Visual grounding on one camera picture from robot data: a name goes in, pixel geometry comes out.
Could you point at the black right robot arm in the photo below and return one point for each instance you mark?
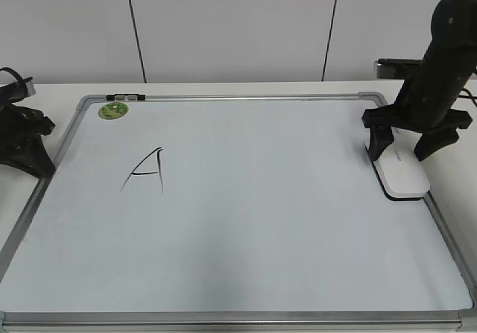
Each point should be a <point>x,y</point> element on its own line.
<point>424,102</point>

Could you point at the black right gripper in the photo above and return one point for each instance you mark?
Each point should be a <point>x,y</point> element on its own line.
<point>437,124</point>

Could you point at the white board with aluminium frame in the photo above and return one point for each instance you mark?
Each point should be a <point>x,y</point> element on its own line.
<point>228,212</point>

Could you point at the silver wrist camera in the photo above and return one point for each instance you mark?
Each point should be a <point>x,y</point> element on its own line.
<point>395,69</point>
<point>15,92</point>

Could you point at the round green sticker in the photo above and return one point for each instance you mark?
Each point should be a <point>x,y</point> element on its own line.
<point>113,111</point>

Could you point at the white board eraser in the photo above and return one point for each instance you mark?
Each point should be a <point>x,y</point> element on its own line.
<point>400,174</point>

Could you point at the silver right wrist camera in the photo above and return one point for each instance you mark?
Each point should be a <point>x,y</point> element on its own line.
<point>395,69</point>

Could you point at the black grey hanging clip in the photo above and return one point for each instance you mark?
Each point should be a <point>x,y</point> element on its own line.
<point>126,97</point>

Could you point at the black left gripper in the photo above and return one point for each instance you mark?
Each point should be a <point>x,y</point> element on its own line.
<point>22,129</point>

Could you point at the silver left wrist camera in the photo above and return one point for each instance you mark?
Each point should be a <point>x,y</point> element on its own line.
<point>15,92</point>

